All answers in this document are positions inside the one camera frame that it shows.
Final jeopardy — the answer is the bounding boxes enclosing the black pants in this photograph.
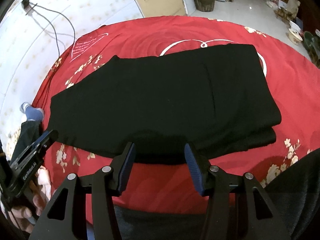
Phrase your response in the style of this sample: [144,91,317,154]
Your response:
[48,44,281,165]

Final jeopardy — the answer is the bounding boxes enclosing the person's left hand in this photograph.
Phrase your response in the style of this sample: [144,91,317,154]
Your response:
[8,166,52,233]

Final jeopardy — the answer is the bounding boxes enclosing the person's dark trouser leg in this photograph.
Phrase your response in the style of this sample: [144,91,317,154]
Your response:
[10,121,43,163]

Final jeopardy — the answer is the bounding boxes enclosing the black fleece sleeve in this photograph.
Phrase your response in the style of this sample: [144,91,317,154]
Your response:
[265,149,320,239]

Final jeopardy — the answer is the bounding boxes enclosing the blue socked foot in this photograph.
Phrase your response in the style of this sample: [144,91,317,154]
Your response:
[20,102,44,121]

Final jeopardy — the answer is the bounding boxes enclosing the black cable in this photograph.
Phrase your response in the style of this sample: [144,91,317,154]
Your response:
[21,0,76,58]

